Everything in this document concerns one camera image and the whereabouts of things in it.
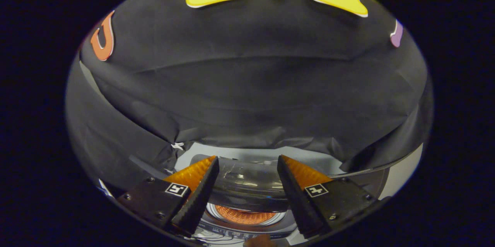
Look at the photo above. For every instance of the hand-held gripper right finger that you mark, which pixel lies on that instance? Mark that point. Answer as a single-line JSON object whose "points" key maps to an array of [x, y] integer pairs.
{"points": [[297, 200]]}

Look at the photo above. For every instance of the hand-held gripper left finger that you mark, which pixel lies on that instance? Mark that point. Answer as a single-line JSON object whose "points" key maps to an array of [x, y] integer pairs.
{"points": [[197, 200]]}

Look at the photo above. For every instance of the dark grey washing machine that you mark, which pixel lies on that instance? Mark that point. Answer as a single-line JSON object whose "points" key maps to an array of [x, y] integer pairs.
{"points": [[220, 232]]}

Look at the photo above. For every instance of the yellow polo shirt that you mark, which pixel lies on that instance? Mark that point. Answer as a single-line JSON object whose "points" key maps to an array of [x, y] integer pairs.
{"points": [[244, 216]]}

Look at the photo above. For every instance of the grey cabinet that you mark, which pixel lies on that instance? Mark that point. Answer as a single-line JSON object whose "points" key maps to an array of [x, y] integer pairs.
{"points": [[404, 171]]}

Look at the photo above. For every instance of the black backdrop cloth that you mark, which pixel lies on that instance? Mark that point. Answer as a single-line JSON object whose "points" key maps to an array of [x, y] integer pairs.
{"points": [[247, 84]]}

